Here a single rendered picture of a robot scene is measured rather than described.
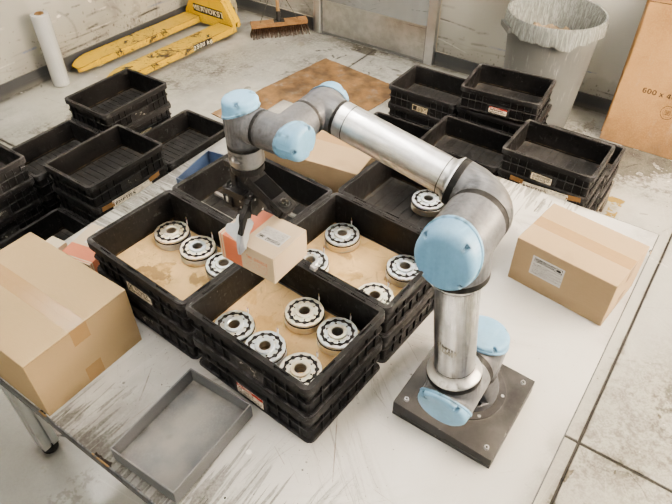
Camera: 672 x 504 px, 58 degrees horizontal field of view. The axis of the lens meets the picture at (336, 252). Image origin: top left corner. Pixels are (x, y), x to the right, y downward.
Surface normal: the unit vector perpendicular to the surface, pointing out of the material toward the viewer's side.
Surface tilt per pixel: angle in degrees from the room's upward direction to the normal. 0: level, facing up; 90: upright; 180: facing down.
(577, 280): 90
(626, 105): 75
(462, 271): 84
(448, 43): 90
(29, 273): 0
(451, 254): 84
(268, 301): 0
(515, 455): 0
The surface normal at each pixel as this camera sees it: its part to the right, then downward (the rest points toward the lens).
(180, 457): 0.00, -0.74
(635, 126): -0.54, 0.31
